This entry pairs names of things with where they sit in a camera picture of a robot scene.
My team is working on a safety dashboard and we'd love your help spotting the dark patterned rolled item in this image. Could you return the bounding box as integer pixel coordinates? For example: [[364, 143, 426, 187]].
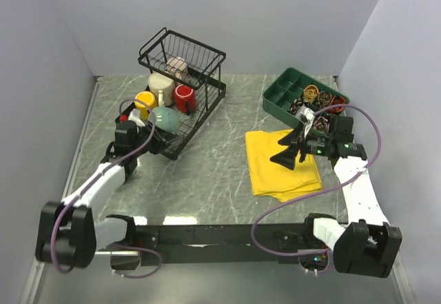
[[288, 97, 309, 115]]

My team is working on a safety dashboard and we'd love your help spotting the red cup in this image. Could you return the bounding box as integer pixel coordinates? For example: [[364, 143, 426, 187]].
[[174, 84, 197, 115]]

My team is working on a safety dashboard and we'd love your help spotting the black wire dish rack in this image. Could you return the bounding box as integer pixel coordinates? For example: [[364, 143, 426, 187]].
[[115, 28, 226, 160]]

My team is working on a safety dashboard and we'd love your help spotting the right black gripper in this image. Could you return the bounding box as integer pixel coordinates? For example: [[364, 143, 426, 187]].
[[269, 121, 333, 170]]

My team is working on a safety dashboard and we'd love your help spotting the pink-brown rolled item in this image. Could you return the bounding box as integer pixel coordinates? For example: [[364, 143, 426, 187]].
[[313, 116, 331, 132]]

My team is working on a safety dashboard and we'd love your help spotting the black front base beam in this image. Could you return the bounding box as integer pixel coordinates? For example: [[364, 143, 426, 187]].
[[126, 223, 326, 264]]

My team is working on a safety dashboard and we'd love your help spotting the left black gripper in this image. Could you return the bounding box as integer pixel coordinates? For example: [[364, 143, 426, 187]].
[[132, 120, 179, 156]]

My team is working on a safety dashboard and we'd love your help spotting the pink mug lilac interior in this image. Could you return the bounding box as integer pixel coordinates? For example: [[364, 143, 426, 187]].
[[166, 57, 189, 82]]

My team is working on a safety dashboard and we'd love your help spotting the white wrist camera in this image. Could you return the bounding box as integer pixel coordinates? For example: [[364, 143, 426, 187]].
[[118, 108, 146, 128], [295, 105, 315, 135]]

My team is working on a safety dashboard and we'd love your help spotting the white mug green interior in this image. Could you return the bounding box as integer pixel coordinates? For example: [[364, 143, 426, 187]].
[[147, 72, 175, 106]]

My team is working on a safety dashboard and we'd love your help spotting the yellow folded cloth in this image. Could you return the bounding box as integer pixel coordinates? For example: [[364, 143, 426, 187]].
[[245, 130, 322, 203]]

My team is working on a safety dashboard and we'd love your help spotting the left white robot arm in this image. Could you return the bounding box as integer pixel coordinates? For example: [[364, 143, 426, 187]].
[[35, 120, 177, 274]]

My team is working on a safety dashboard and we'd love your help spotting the brown patterned rolled item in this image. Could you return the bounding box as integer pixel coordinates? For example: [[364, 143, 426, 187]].
[[315, 91, 334, 110]]

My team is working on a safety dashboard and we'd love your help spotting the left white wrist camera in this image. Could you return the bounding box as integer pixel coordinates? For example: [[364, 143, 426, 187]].
[[118, 108, 146, 128]]

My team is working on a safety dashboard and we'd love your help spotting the yellow-brown rolled item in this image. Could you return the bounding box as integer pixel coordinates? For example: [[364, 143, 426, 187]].
[[302, 84, 320, 103]]

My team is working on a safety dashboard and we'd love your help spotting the green compartment tray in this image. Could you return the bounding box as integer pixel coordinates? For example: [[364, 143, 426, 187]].
[[263, 68, 350, 128]]

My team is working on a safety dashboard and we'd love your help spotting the aluminium frame rail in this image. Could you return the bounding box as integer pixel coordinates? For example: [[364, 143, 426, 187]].
[[61, 76, 103, 199]]

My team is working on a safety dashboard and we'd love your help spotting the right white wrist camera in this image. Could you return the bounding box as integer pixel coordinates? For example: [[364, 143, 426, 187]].
[[295, 105, 315, 135]]

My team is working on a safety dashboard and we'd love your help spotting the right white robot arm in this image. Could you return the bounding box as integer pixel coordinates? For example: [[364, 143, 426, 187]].
[[270, 116, 402, 278]]

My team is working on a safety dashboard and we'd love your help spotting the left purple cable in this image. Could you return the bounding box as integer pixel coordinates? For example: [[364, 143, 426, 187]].
[[50, 97, 165, 280]]

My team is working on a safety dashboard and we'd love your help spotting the yellow enamel mug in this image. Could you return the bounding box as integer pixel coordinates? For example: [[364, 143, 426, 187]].
[[134, 91, 158, 110]]

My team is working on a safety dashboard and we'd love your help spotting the orange rolled item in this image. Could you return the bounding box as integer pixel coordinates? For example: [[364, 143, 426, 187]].
[[329, 96, 347, 114]]

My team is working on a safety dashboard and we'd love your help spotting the speckled blue-green mug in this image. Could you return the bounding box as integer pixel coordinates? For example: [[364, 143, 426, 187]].
[[148, 106, 180, 134]]

